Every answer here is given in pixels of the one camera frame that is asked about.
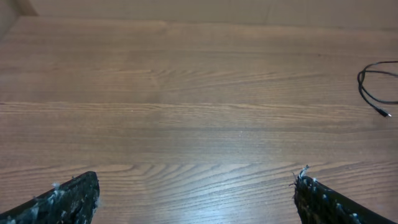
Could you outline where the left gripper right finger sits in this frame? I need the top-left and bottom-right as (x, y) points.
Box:
(293, 166), (395, 224)

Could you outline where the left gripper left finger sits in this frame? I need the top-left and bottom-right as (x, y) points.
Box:
(1, 171), (100, 224)

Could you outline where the short black USB cable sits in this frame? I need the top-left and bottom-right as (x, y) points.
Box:
(356, 60), (398, 118)

